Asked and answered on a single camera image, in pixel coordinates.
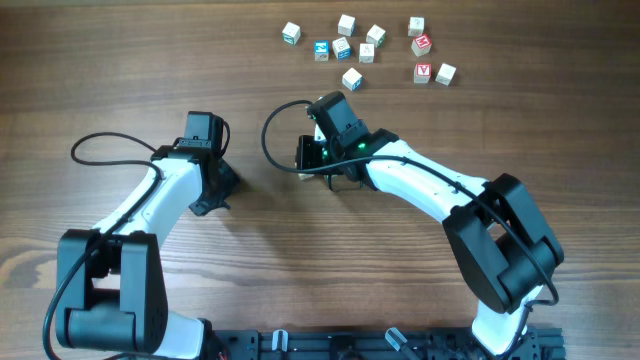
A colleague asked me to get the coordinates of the blue T wooden block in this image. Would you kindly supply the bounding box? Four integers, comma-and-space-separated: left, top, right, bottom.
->
338, 14, 356, 36

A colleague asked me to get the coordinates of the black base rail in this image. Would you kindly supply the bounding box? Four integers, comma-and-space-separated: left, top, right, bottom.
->
212, 327, 566, 360

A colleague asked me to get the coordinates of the green N wooden block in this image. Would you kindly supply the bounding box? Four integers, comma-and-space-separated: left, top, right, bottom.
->
366, 24, 386, 48

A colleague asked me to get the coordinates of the hammer picture wooden block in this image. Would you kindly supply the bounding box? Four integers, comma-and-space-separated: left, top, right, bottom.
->
298, 174, 315, 181

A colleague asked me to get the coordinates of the blue P wooden block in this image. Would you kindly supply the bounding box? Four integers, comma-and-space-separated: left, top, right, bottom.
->
342, 68, 364, 91

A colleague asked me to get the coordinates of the red A wooden block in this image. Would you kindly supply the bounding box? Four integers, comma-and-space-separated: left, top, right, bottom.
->
413, 63, 432, 84

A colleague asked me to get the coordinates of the red M wooden block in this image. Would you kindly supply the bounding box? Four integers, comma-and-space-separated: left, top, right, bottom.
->
411, 34, 432, 57

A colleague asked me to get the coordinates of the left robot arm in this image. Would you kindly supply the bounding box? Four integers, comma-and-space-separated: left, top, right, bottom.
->
42, 111, 239, 359

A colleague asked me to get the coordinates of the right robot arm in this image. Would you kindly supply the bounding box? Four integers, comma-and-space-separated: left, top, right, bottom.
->
295, 91, 564, 357

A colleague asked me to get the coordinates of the dark blue number block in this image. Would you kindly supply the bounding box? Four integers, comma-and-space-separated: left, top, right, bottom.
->
332, 37, 351, 60

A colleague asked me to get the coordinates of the yellow-sided A wooden block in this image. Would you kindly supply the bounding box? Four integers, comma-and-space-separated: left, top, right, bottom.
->
359, 43, 375, 64

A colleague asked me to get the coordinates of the yellow-sided far right block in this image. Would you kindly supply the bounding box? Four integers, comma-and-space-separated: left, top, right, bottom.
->
435, 63, 456, 86

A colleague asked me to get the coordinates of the green-sided corner wooden block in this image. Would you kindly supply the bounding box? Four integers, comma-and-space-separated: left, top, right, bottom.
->
281, 22, 301, 45

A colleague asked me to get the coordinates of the light blue letter block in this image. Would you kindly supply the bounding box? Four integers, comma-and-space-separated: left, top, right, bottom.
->
314, 40, 330, 62

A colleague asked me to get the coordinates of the number four wooden block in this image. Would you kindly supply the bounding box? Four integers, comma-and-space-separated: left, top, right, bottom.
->
408, 17, 425, 37

